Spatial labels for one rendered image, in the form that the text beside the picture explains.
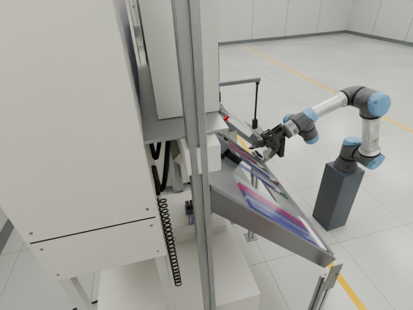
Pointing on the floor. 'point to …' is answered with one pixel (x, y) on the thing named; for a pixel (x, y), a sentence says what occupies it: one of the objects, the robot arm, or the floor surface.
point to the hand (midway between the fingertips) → (254, 157)
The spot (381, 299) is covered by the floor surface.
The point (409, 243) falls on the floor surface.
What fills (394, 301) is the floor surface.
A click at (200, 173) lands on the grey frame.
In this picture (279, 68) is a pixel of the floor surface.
